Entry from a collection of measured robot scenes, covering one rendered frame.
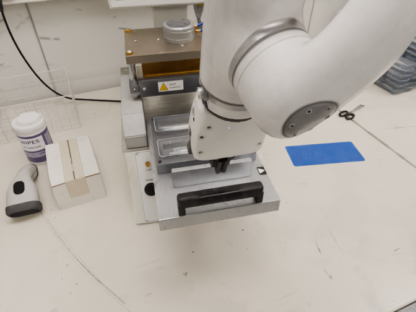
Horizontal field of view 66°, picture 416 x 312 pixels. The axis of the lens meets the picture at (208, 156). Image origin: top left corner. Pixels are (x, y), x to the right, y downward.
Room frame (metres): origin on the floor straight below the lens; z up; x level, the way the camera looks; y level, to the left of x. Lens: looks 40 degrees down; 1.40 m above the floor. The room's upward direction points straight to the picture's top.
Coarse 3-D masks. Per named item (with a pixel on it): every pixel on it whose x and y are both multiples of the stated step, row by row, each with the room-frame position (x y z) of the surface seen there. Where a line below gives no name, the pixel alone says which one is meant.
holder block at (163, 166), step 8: (152, 120) 0.61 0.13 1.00; (152, 128) 0.58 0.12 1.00; (152, 136) 0.55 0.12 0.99; (160, 136) 0.55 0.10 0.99; (168, 136) 0.55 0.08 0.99; (176, 136) 0.55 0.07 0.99; (160, 160) 0.47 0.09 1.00; (168, 160) 0.47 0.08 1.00; (176, 160) 0.47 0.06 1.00; (184, 160) 0.47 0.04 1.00; (192, 160) 0.47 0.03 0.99; (200, 160) 0.47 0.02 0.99; (208, 160) 0.48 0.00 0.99; (160, 168) 0.46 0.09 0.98; (168, 168) 0.46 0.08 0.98
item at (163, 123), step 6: (186, 114) 0.62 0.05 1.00; (156, 120) 0.60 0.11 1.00; (162, 120) 0.60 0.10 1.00; (168, 120) 0.60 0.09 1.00; (174, 120) 0.60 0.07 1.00; (180, 120) 0.60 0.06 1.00; (186, 120) 0.60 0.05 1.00; (156, 126) 0.57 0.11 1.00; (162, 126) 0.57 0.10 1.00; (168, 126) 0.57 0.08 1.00; (174, 126) 0.57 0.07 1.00; (180, 126) 0.57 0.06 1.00; (186, 126) 0.57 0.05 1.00
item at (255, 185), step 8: (240, 184) 0.39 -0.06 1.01; (248, 184) 0.39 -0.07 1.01; (256, 184) 0.39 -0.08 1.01; (192, 192) 0.37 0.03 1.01; (200, 192) 0.37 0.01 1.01; (208, 192) 0.37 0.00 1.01; (216, 192) 0.37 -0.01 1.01; (224, 192) 0.37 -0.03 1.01; (232, 192) 0.37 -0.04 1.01; (240, 192) 0.38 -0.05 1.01; (248, 192) 0.38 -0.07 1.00; (256, 192) 0.38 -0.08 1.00; (176, 200) 0.37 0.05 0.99; (184, 200) 0.36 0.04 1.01; (192, 200) 0.36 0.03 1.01; (200, 200) 0.36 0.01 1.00; (208, 200) 0.36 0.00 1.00; (216, 200) 0.37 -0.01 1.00; (224, 200) 0.37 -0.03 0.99; (232, 200) 0.37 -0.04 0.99; (256, 200) 0.38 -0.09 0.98; (184, 208) 0.35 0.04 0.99
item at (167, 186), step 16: (240, 160) 0.45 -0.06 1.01; (256, 160) 0.50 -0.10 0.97; (160, 176) 0.45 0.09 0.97; (176, 176) 0.42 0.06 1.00; (192, 176) 0.43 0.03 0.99; (208, 176) 0.43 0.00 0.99; (224, 176) 0.44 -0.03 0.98; (240, 176) 0.45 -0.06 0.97; (256, 176) 0.45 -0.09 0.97; (160, 192) 0.41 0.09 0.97; (176, 192) 0.41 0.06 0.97; (272, 192) 0.41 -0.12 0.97; (160, 208) 0.37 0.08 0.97; (176, 208) 0.37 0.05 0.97; (192, 208) 0.37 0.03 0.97; (208, 208) 0.37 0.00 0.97; (224, 208) 0.37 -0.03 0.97; (240, 208) 0.38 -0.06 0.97; (256, 208) 0.38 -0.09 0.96; (272, 208) 0.39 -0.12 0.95; (160, 224) 0.35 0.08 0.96; (176, 224) 0.35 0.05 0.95; (192, 224) 0.36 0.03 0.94
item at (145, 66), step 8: (144, 64) 0.76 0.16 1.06; (152, 64) 0.76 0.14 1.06; (160, 64) 0.76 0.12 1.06; (168, 64) 0.76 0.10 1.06; (176, 64) 0.76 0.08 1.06; (184, 64) 0.76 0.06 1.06; (192, 64) 0.76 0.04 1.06; (144, 72) 0.72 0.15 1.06; (152, 72) 0.72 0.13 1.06; (160, 72) 0.72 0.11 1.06; (168, 72) 0.72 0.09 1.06; (176, 72) 0.72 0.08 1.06; (184, 72) 0.73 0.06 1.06; (192, 72) 0.73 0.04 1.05
